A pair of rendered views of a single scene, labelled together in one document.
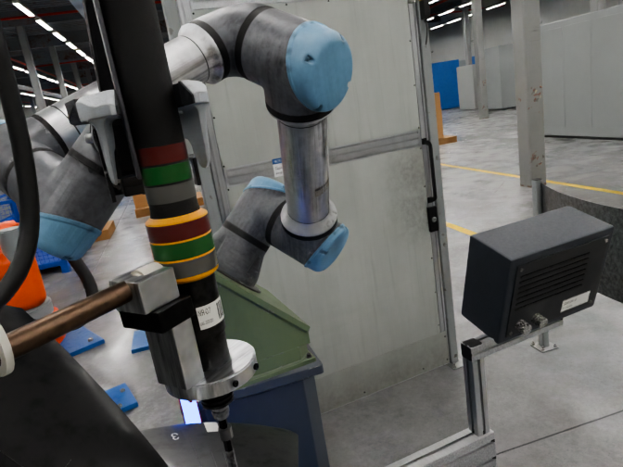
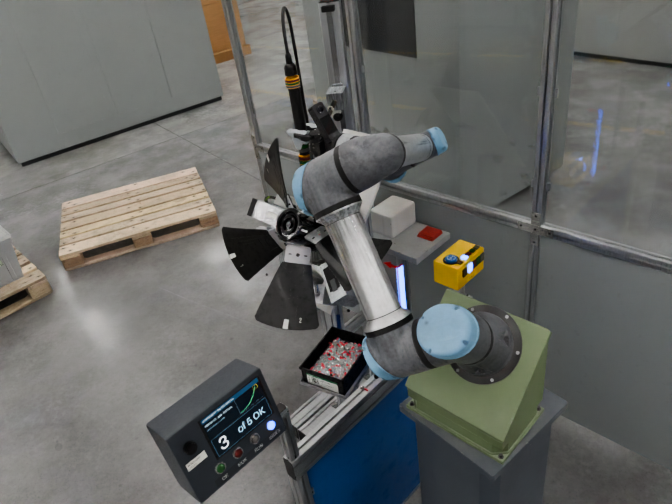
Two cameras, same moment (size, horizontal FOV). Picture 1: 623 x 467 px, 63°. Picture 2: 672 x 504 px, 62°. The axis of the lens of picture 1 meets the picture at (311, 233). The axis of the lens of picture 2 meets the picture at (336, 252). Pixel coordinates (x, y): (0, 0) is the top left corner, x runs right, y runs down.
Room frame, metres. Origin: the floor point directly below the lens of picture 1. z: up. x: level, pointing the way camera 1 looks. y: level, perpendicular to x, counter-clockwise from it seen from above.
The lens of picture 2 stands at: (1.92, -0.42, 2.17)
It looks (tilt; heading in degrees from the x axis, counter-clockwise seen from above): 33 degrees down; 160
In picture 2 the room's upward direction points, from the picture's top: 9 degrees counter-clockwise
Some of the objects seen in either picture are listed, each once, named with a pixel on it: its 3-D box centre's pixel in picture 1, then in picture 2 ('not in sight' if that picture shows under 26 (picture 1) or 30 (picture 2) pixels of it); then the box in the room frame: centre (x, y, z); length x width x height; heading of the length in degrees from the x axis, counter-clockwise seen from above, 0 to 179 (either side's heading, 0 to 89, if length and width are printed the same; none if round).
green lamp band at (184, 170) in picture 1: (166, 172); not in sight; (0.35, 0.09, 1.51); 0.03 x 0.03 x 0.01
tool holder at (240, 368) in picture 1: (189, 321); not in sight; (0.35, 0.10, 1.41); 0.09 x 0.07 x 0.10; 146
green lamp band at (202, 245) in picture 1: (183, 244); not in sight; (0.35, 0.09, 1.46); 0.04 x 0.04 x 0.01
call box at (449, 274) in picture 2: not in sight; (459, 265); (0.58, 0.50, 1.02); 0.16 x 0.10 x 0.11; 111
